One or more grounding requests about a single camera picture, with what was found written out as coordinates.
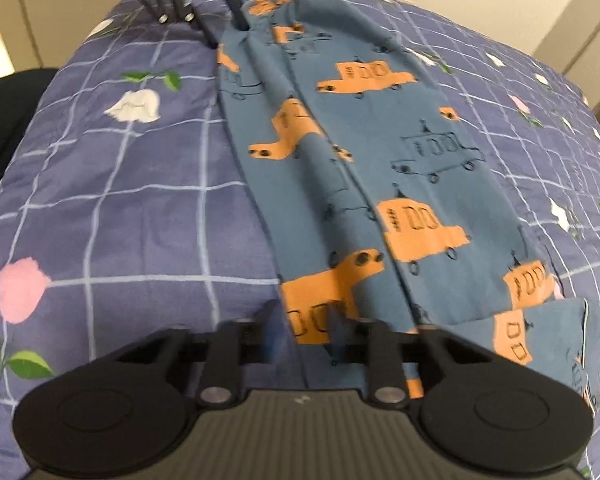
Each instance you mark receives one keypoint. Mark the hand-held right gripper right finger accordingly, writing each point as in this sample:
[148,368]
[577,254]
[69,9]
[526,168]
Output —
[336,340]

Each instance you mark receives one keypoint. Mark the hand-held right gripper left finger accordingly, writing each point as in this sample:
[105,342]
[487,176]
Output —
[275,340]

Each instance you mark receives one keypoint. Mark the blue pants with orange print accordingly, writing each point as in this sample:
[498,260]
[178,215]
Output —
[360,175]

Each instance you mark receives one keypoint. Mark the purple checked floral bed sheet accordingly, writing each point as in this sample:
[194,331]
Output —
[130,200]

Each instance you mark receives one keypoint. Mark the dark cloth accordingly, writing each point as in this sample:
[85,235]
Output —
[5,125]

